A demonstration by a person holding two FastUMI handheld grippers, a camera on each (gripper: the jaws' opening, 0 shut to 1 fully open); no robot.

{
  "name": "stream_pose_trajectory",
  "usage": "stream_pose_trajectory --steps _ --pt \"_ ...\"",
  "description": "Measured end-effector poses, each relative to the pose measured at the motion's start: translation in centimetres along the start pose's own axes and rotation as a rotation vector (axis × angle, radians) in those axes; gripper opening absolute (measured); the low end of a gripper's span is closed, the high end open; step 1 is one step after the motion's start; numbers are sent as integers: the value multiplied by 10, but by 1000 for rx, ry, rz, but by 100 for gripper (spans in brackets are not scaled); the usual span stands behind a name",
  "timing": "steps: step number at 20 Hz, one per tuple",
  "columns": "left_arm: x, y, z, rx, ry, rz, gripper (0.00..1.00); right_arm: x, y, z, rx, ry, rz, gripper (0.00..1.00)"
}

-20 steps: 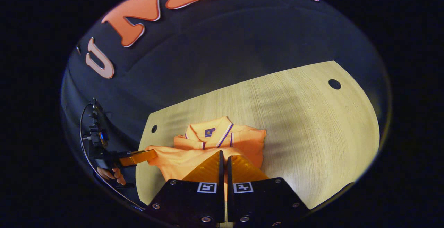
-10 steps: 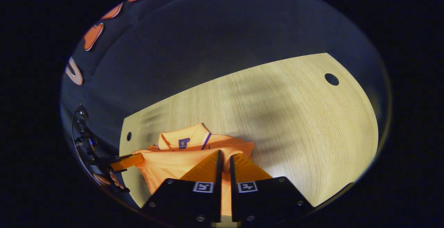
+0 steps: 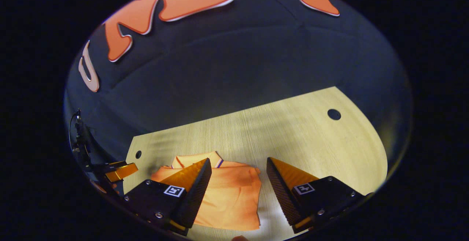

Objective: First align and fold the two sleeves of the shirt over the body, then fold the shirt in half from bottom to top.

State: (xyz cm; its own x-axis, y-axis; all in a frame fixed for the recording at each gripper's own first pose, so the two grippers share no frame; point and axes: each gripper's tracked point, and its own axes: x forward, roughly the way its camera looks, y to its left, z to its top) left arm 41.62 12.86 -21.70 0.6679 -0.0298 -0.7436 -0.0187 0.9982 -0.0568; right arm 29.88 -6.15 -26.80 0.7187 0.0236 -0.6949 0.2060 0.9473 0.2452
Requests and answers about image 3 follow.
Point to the orange T-shirt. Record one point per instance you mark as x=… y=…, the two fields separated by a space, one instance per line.
x=231 y=200

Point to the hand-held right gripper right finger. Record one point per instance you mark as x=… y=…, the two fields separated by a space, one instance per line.
x=284 y=197

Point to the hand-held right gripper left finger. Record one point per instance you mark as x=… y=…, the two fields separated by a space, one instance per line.
x=194 y=200

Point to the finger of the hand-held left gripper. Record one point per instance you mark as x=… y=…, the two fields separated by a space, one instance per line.
x=122 y=172
x=113 y=166

